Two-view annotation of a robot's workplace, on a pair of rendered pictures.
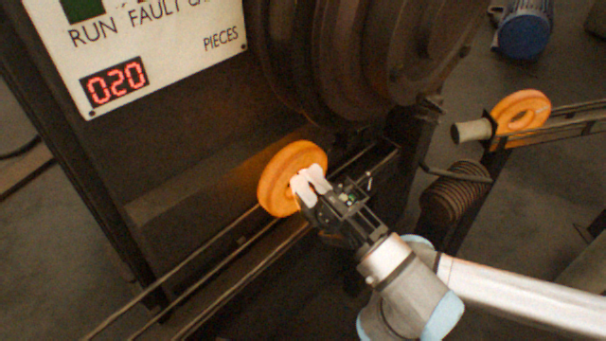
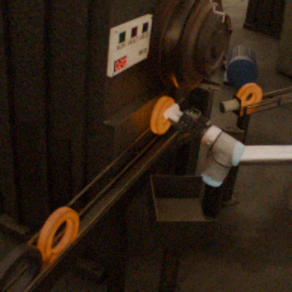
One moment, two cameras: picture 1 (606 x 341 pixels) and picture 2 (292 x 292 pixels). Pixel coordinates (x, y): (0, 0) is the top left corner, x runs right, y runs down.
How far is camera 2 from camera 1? 1.28 m
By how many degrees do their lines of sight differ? 27
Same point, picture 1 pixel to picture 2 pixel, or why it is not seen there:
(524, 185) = not seen: hidden behind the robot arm
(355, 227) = (198, 123)
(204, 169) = (127, 109)
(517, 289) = (261, 148)
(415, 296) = (227, 142)
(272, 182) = (159, 111)
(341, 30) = (189, 46)
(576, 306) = (281, 148)
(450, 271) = not seen: hidden behind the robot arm
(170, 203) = (122, 119)
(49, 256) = not seen: outside the picture
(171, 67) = (131, 60)
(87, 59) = (117, 55)
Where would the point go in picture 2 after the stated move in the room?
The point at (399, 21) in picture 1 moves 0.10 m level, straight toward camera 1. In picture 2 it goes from (207, 42) to (212, 52)
